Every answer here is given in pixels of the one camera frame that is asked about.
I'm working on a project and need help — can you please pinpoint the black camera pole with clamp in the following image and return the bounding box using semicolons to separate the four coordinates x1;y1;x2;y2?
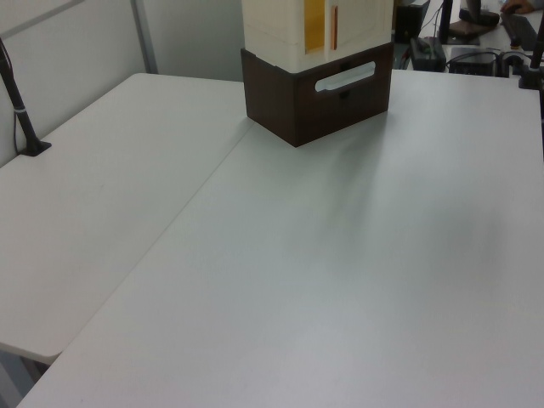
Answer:
515;25;544;91

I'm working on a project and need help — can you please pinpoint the black device with green light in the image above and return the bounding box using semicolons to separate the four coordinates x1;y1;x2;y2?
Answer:
408;37;448;71

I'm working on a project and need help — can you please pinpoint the yellow cabinet door panel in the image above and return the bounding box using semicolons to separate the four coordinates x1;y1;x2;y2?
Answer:
303;0;326;55

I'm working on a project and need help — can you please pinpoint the black camera pole with base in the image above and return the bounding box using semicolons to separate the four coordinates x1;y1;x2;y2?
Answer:
0;36;54;159

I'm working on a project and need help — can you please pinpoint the person's bare hand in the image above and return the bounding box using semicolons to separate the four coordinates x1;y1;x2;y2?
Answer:
500;0;536;14

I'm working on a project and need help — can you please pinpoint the grey metal partition post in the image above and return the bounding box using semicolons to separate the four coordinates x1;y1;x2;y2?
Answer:
130;0;159;77

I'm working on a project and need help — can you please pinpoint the cream plastic cabinet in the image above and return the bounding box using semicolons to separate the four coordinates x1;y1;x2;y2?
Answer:
241;0;394;73

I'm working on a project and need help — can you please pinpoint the dark brown drawer box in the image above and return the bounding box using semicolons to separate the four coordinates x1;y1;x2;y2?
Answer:
240;41;394;149

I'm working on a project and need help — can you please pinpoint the black computer box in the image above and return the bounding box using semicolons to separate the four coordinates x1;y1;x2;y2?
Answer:
447;46;507;78

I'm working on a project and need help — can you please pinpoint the white drawer handle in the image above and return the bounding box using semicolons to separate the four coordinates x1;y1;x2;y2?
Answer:
314;59;377;94

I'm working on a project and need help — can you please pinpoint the brown wooden block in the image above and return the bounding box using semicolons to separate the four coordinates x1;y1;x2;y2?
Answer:
449;19;485;43

